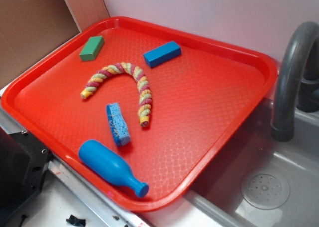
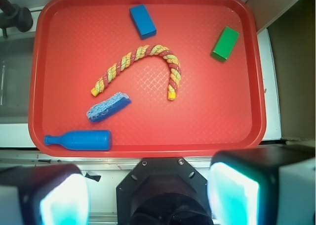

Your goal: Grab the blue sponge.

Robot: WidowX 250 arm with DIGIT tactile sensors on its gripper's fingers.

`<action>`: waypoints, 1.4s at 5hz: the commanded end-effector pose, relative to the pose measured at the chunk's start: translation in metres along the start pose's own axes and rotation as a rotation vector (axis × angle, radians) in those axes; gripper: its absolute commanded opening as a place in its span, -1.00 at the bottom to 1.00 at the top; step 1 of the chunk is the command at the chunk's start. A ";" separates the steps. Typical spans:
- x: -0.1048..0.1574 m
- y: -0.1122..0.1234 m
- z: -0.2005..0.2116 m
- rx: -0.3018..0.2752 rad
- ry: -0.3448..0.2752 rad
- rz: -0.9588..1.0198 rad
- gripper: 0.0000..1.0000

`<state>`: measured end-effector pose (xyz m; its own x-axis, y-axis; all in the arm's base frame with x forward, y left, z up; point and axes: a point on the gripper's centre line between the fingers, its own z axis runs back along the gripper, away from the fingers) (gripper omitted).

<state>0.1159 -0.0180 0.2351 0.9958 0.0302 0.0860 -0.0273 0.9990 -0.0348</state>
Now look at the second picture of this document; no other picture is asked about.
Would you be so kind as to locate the red plastic tray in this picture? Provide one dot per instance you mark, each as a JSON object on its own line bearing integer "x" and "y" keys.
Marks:
{"x": 184, "y": 102}

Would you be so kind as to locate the black clamp knob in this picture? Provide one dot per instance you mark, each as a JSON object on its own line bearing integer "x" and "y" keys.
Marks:
{"x": 15, "y": 16}

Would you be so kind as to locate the blue sponge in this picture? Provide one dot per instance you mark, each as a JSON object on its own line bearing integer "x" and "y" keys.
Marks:
{"x": 108, "y": 108}

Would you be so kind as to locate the black octagonal mount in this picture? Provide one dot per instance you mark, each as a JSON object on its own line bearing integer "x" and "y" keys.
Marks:
{"x": 163, "y": 191}

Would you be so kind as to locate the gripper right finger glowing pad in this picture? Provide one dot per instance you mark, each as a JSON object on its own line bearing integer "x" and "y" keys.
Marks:
{"x": 271, "y": 185}

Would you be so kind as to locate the blue toy bottle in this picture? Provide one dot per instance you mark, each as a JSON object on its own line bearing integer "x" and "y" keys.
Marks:
{"x": 83, "y": 140}

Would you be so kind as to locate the green rectangular block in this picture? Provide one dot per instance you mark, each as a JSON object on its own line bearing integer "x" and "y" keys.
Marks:
{"x": 225, "y": 44}

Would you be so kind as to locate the blue rectangular block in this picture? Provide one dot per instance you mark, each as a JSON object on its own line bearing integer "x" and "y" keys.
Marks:
{"x": 143, "y": 22}

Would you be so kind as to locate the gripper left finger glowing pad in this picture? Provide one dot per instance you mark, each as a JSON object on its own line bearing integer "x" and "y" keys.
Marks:
{"x": 43, "y": 195}

